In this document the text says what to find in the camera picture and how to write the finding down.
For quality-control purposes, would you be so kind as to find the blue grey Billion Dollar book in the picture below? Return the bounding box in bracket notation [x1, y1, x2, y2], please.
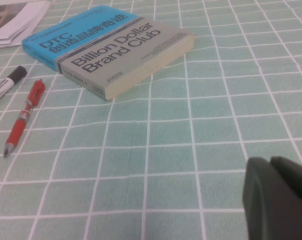
[22, 4, 195, 102]

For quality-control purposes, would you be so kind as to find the green checked tablecloth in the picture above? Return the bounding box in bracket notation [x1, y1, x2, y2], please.
[0, 0, 302, 240]

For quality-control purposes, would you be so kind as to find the stack of brochures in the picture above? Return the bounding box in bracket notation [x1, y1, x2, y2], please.
[0, 1, 51, 41]

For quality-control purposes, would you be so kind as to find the red gel pen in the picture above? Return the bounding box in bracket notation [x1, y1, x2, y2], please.
[3, 78, 47, 159]

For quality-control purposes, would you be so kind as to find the plain white brochure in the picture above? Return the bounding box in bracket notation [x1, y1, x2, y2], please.
[0, 3, 54, 50]

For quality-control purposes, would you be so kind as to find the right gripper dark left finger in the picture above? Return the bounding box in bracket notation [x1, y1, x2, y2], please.
[241, 156, 302, 240]

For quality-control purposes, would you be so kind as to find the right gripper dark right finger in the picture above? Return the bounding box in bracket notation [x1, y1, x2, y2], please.
[270, 155, 302, 209]

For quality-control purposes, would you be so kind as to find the white marker with barcode label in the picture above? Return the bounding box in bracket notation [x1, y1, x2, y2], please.
[0, 65, 29, 109]

